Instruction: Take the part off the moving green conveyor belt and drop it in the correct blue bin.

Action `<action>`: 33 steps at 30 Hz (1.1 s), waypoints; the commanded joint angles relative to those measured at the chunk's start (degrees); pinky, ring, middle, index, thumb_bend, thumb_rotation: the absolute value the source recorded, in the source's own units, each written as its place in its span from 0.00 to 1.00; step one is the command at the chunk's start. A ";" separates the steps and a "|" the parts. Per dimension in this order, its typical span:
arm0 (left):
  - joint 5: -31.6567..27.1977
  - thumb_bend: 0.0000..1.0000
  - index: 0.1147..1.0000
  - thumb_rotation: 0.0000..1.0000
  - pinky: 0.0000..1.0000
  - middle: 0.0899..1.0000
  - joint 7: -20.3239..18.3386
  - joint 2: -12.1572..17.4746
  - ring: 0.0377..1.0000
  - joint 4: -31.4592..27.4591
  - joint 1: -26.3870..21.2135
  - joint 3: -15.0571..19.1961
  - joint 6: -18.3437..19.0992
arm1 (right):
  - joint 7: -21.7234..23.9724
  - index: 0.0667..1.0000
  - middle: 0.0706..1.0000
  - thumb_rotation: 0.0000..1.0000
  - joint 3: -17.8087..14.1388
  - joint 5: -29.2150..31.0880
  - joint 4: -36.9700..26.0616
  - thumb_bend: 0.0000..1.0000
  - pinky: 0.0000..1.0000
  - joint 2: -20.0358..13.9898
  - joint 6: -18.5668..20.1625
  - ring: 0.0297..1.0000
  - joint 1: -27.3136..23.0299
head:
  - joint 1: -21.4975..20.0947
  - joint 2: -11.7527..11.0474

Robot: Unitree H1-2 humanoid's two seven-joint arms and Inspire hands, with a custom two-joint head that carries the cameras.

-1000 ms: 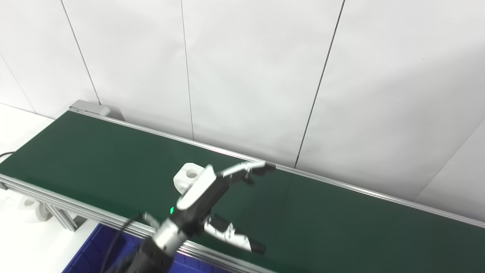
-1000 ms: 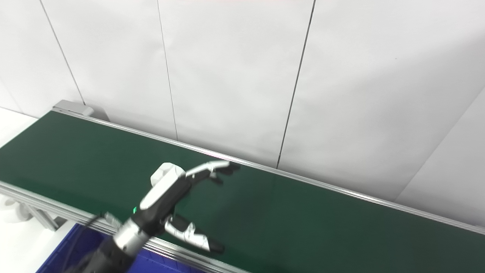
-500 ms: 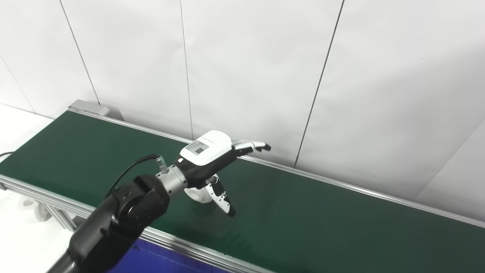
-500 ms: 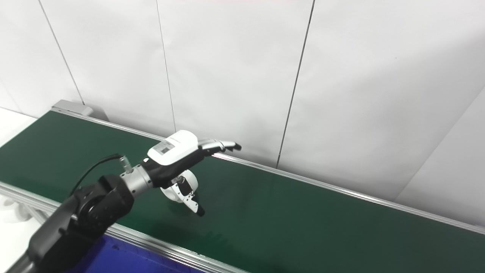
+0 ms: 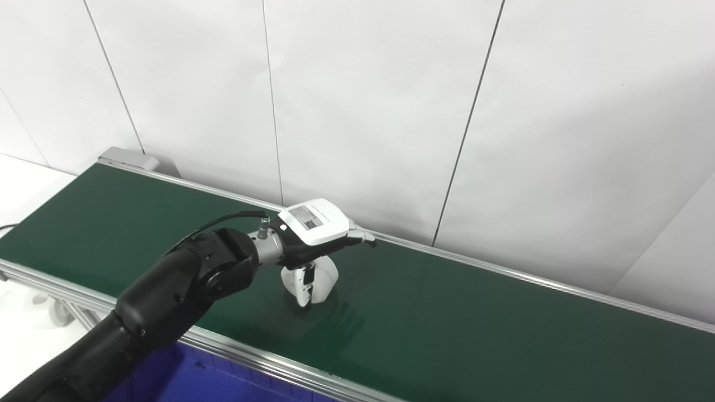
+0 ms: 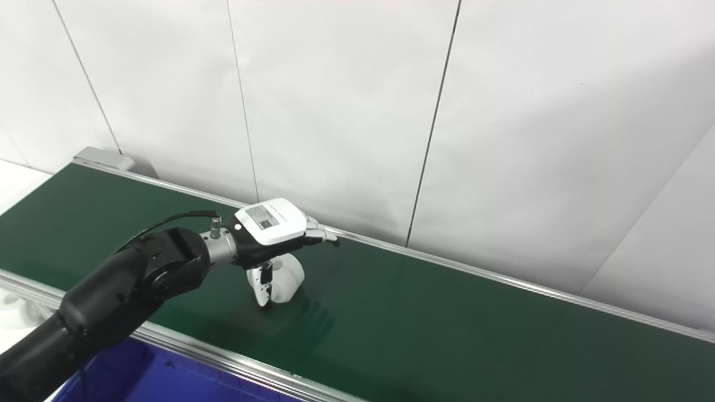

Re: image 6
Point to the white cylindrical plastic part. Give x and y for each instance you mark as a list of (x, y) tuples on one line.
[(286, 279)]

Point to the blue bin with white parts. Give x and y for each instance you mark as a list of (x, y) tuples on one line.
[(139, 374)]

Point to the grey conveyor end housing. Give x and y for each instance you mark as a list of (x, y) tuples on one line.
[(106, 158)]

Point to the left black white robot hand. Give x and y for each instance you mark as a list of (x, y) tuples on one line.
[(273, 223)]

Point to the aluminium conveyor leg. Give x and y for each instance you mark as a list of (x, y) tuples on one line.
[(19, 310)]

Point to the green conveyor belt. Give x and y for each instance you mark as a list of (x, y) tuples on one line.
[(503, 282), (424, 318)]

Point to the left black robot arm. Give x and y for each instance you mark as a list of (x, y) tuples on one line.
[(117, 296)]

